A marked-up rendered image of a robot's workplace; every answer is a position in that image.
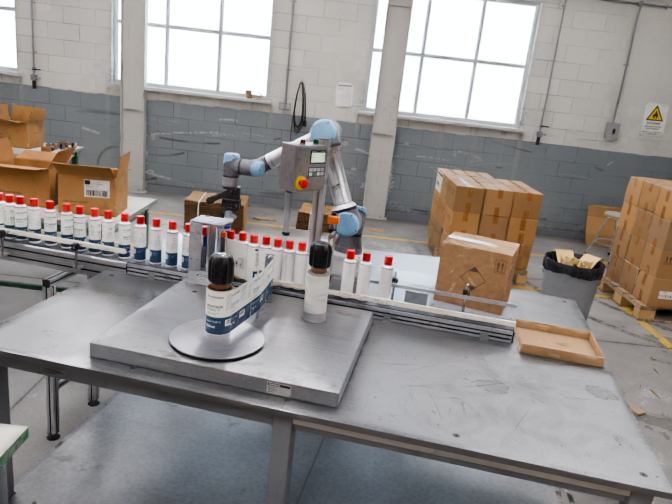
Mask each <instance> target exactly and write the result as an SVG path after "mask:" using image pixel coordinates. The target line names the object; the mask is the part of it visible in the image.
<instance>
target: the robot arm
mask: <svg viewBox="0 0 672 504"><path fill-rule="evenodd" d="M321 137H322V138H330V139H331V148H330V153H329V156H330V157H329V167H328V176H327V180H328V184H329V188H330V192H331V196H332V200H333V204H334V207H333V209H332V213H333V212H335V213H337V214H338V216H340V222H339V224H338V225H337V233H338V234H337V236H336V238H335V247H334V250H335V251H337V252H340V253H343V254H347V250H348V249H352V250H355V255H361V254H362V251H363V247H362V239H361V237H362V232H363V227H364V222H365V217H366V214H367V213H366V211H367V209H366V208H365V207H362V206H357V205H356V204H355V203H354V202H352V199H351V195H350V191H349V187H348V183H347V179H346V175H345V171H344V167H343V163H342V159H341V155H340V151H339V150H340V148H341V141H340V137H341V127H340V125H339V124H338V123H337V122H336V121H334V120H332V119H320V120H318V121H316V122H315V123H314V124H313V125H312V127H311V129H310V133H309V134H307V135H305V136H303V137H301V138H299V139H297V140H295V141H293V142H300V140H301V139H305V140H306V142H313V140H314V139H318V140H319V138H321ZM281 152H282V147H281V148H279V149H276V150H274V151H272V152H270V153H268V154H266V155H264V156H262V157H260V158H258V159H254V160H247V159H241V158H240V155H239V154H237V153H225V154H224V160H223V177H222V184H223V186H222V188H223V189H227V190H225V191H222V192H220V193H218V194H216V195H213V196H209V197H207V199H206V202H207V204H211V203H214V202H215V201H217V200H219V199H221V198H222V203H221V218H224V219H231V220H232V222H230V223H233V221H234V220H233V219H236V218H237V216H236V215H235V214H233V213H232V211H237V212H238V210H239V209H241V198H240V190H241V187H238V178H239V175H245V176H253V177H262V176H263V175H264V173H266V172H268V171H269V170H271V169H273V168H275V167H277V166H279V165H280V164H281ZM231 191H232V192H231Z"/></svg>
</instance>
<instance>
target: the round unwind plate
mask: <svg viewBox="0 0 672 504"><path fill-rule="evenodd" d="M204 327H205V319H198V320H193V321H189V322H186V323H183V324H181V325H179V326H177V327H176V328H174V329H173V330H172V331H171V333H170V335H169V340H170V343H171V345H172V346H173V347H174V348H176V349H177V350H179V351H180V352H182V353H185V354H187V355H190V356H194V357H199V358H205V359H232V358H238V357H243V356H246V355H249V354H251V353H254V352H255V351H257V350H258V349H260V348H261V347H262V345H263V343H264V336H263V334H262V332H261V331H260V330H259V329H257V328H256V327H254V326H252V325H250V324H247V323H245V322H243V323H242V324H240V325H239V326H238V327H236V328H235V329H234V330H232V331H231V333H230V334H231V338H230V339H229V340H228V341H225V342H211V341H208V340H206V339H205V338H204V333H205V332H204Z"/></svg>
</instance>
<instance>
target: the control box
mask: <svg viewBox="0 0 672 504"><path fill-rule="evenodd" d="M311 150H326V158H325V163H324V164H310V155H311ZM327 151H328V147H327V146H326V145H320V144H319V145H313V142H306V145H300V142H282V152H281V164H280V176H279V188H281V189H284V190H287V191H290V192H307V191H321V190H323V189H324V180H325V172H324V176H318V177H308V170H309V167H325V170H326V160H327ZM302 179H306V180H307V181H308V186H307V188H305V189H303V188H301V187H300V185H299V181H301V180H302Z"/></svg>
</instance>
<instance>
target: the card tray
mask: <svg viewBox="0 0 672 504"><path fill-rule="evenodd" d="M515 322H516V327H514V328H515V333H516V338H517V343H518V348H519V353H523V354H529V355H534V356H540V357H545V358H551V359H556V360H562V361H567V362H572V363H578V364H583V365H589V366H594V367H600V368H603V364H604V361H605V357H604V355H603V353H602V351H601V349H600V348H599V346H598V344H597V342H596V340H595V338H594V336H593V334H592V332H591V331H586V330H580V329H574V328H569V327H563V326H557V325H551V324H546V323H540V322H534V321H529V320H523V319H517V318H516V321H515Z"/></svg>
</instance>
